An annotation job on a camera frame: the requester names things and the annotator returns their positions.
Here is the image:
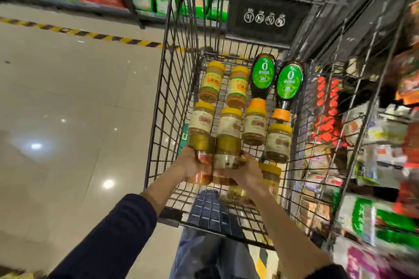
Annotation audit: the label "person's left forearm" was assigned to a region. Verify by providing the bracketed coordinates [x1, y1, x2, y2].
[140, 162, 186, 218]

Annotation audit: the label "gold-lidded glass sauce jar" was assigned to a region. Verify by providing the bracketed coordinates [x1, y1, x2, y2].
[212, 135, 243, 187]
[187, 133, 216, 186]

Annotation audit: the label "dark blue sweater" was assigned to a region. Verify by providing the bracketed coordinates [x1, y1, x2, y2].
[47, 193, 351, 279]

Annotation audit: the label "dark bottle green label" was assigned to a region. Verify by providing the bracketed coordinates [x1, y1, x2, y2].
[271, 61, 304, 122]
[246, 53, 277, 116]

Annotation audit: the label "person's right hand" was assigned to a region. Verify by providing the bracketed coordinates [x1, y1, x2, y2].
[217, 151, 268, 196]

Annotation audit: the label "black plastic cart seat flap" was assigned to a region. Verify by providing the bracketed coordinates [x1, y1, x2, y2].
[226, 0, 311, 49]

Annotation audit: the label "group of yellow-lidded sauce jars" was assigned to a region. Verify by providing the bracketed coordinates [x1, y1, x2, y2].
[188, 61, 294, 206]

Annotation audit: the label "green cart tag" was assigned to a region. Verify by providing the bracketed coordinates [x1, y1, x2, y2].
[178, 123, 190, 156]

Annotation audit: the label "white shelf packets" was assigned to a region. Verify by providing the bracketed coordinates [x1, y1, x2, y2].
[343, 105, 411, 146]

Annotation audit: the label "pink shelf packet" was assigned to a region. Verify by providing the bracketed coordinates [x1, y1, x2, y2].
[333, 239, 419, 279]

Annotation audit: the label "person's right forearm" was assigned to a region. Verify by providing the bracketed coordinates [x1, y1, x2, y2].
[251, 184, 335, 279]

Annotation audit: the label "person's left hand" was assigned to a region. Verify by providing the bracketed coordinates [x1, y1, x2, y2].
[173, 146, 213, 181]

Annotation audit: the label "blue jeans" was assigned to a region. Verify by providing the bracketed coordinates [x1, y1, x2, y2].
[168, 190, 262, 279]

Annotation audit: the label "red-capped shelf goods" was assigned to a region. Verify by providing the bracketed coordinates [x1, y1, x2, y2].
[312, 75, 348, 148]

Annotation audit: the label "black wire shopping cart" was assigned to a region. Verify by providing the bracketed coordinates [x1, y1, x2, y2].
[144, 0, 419, 252]

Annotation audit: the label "large white green packet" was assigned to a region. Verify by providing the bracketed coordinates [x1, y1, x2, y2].
[338, 195, 419, 254]

